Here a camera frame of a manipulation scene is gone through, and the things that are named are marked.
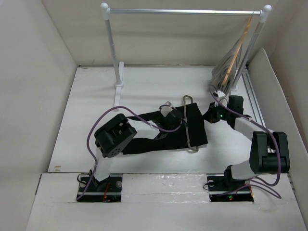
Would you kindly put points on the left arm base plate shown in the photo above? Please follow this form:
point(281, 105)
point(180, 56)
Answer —
point(107, 191)

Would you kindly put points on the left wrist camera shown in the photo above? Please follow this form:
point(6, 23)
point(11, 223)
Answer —
point(166, 108)

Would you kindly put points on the black trousers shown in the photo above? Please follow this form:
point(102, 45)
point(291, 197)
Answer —
point(150, 139)

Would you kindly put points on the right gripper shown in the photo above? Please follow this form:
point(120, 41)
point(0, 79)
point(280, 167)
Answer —
point(210, 115)

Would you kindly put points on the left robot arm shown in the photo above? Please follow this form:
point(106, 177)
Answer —
point(117, 133)

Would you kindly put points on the silver clothes rack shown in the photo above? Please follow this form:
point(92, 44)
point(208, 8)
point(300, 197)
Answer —
point(136, 36)

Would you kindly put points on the grey hanging trousers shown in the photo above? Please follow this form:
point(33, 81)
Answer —
point(220, 70)

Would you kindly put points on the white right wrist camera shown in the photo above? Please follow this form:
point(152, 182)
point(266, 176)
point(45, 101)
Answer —
point(219, 95)

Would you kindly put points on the wooden hanger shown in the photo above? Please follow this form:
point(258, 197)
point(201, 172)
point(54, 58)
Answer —
point(242, 38)

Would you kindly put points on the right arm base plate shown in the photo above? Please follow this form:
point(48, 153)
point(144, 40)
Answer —
point(222, 190)

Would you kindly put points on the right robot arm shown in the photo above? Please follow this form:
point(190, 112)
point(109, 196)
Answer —
point(269, 152)

